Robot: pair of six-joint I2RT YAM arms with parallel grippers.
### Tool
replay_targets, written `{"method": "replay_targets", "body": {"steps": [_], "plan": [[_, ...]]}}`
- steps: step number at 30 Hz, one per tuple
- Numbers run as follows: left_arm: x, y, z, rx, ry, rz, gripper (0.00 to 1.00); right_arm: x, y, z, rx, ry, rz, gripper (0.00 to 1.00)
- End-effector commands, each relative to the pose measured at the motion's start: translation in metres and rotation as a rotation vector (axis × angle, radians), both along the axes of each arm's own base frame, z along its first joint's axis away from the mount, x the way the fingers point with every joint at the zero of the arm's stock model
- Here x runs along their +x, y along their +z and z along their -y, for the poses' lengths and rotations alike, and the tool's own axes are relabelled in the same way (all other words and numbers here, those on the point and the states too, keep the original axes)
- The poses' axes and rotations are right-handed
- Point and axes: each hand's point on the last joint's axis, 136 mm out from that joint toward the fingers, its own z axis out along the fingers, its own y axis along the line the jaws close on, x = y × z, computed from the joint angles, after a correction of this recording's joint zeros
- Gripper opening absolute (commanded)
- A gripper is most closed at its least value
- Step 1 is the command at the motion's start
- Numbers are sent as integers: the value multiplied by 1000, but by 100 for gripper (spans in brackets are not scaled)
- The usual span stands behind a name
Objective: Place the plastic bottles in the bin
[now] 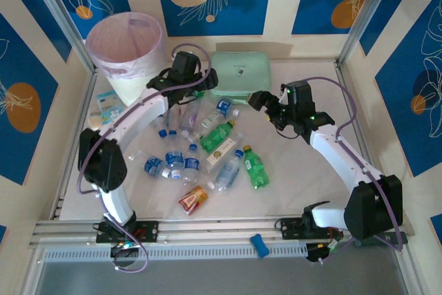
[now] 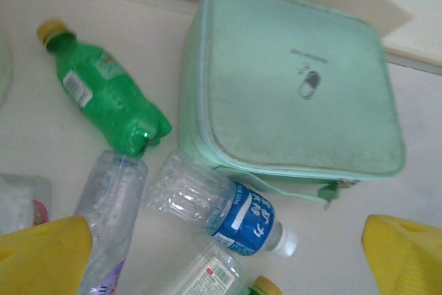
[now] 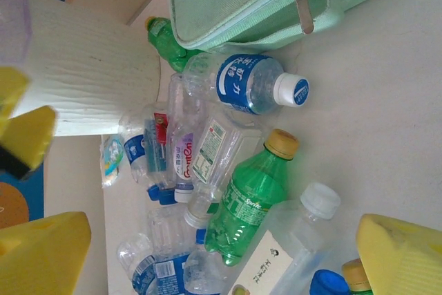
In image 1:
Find white plastic waste bin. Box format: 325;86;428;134
85;12;167;108

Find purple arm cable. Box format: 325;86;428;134
76;43;212;274
305;76;405;265

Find grey slotted cable duct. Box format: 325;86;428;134
43;242;309;264

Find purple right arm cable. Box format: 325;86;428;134
305;76;405;265

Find aluminium mounting rail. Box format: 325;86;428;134
29;218;415;249

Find pink plastic bin liner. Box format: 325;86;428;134
85;12;166;82

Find blue snack packet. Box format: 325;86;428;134
95;90;126;126

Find red label bottle, blue cap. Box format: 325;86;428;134
166;105;183;138

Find aluminium frame post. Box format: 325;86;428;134
337;0;404;68
26;0;99;75

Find pale label bottle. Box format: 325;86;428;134
214;149;245;194

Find square bottle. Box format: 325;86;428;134
204;131;245;175

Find small wired control board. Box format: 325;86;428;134
110;239;141;258
305;236;349;265

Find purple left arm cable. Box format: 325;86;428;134
76;43;212;274

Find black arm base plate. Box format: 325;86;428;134
278;217;346;240
95;220;160;244

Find green white label clear bottle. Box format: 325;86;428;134
189;108;225;143

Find orange label bottle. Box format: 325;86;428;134
177;180;217;216

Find aluminium side rail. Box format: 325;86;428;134
48;70;99;222
334;61;415;237

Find blue foam bone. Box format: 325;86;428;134
249;234;269;258

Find mint green zip pouch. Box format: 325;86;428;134
209;51;272;105

